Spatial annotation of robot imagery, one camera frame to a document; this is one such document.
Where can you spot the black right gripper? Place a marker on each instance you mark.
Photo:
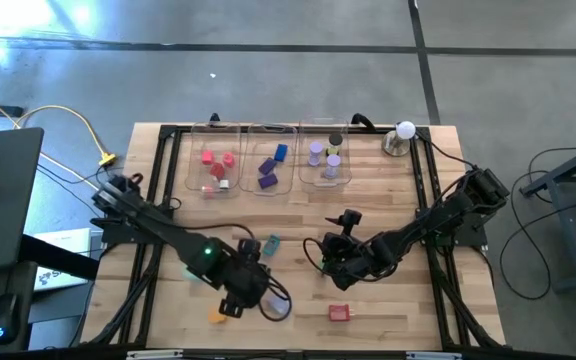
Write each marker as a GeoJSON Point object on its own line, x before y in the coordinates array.
{"type": "Point", "coordinates": [355, 257]}

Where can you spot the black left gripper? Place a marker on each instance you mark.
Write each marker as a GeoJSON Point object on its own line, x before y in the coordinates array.
{"type": "Point", "coordinates": [243, 282]}

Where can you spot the lavender multiport charger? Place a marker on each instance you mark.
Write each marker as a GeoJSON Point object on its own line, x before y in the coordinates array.
{"type": "Point", "coordinates": [278, 304]}

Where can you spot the teal digital timer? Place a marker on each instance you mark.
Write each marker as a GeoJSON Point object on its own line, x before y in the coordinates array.
{"type": "Point", "coordinates": [271, 245]}

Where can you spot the red pronged charger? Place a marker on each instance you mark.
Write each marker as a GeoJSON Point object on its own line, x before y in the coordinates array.
{"type": "Point", "coordinates": [339, 313]}

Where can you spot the pink white cylinder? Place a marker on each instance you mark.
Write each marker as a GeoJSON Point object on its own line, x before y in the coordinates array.
{"type": "Point", "coordinates": [208, 190]}

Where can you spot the small white black charger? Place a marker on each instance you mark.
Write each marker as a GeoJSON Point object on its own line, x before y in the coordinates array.
{"type": "Point", "coordinates": [224, 184]}

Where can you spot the black yellow hourglass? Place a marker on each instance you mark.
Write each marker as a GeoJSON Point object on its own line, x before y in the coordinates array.
{"type": "Point", "coordinates": [336, 139]}

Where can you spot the blue digital timer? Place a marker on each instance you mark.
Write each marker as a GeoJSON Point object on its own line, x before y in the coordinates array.
{"type": "Point", "coordinates": [281, 153]}

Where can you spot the red rounded charger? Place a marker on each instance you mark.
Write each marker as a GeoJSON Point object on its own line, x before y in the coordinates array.
{"type": "Point", "coordinates": [228, 160]}

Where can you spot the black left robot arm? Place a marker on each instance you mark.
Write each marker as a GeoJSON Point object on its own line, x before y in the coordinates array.
{"type": "Point", "coordinates": [168, 235]}

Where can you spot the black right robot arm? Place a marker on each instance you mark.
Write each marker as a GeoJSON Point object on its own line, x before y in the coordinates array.
{"type": "Point", "coordinates": [433, 220]}

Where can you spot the green white plug charger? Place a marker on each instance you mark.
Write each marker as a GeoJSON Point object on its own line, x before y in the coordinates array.
{"type": "Point", "coordinates": [321, 263]}

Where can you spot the orange hourglass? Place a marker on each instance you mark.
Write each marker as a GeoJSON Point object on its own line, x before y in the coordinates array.
{"type": "Point", "coordinates": [214, 316]}

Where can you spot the clear plastic bin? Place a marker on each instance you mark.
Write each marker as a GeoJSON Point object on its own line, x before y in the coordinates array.
{"type": "Point", "coordinates": [195, 140]}
{"type": "Point", "coordinates": [313, 175]}
{"type": "Point", "coordinates": [253, 145]}

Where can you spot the yellow plug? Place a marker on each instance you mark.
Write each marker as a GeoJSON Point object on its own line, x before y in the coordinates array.
{"type": "Point", "coordinates": [108, 159]}

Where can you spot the white printed box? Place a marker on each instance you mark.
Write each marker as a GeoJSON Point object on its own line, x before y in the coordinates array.
{"type": "Point", "coordinates": [63, 245]}

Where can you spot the black computer mouse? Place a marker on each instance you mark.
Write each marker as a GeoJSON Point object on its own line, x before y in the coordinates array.
{"type": "Point", "coordinates": [4, 315]}

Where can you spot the silver table edge bracket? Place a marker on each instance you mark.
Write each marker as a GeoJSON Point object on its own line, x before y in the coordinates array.
{"type": "Point", "coordinates": [435, 356]}
{"type": "Point", "coordinates": [155, 355]}

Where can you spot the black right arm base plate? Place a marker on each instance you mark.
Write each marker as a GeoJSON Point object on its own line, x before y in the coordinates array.
{"type": "Point", "coordinates": [475, 235]}

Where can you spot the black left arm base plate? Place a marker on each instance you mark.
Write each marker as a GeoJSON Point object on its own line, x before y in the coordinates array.
{"type": "Point", "coordinates": [113, 232]}

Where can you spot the black aluminium table frame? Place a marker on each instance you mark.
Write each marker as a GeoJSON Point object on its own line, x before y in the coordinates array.
{"type": "Point", "coordinates": [167, 132]}

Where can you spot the blue grey metal table frame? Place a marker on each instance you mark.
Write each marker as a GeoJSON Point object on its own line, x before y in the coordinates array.
{"type": "Point", "coordinates": [573, 240]}

